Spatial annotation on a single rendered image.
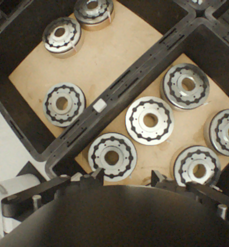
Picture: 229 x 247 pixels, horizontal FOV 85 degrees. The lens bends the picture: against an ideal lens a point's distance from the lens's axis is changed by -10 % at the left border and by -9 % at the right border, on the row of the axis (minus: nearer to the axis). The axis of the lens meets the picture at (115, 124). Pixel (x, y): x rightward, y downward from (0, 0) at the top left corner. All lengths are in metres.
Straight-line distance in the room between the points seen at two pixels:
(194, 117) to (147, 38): 0.22
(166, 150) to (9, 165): 0.55
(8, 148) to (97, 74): 0.44
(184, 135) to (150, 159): 0.09
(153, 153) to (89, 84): 0.22
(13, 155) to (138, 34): 0.57
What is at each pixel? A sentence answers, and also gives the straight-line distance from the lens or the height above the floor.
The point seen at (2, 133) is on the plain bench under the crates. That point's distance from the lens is 0.65.
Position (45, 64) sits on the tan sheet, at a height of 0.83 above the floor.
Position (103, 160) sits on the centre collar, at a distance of 0.29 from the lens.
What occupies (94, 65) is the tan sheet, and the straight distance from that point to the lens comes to 0.37.
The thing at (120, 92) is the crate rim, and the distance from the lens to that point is 0.23.
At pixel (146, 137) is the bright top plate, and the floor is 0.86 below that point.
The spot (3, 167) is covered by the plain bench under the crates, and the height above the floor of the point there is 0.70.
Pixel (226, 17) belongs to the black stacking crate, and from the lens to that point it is 0.53.
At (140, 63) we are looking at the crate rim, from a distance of 0.25.
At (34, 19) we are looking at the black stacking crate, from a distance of 0.43.
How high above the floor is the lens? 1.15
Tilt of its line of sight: 84 degrees down
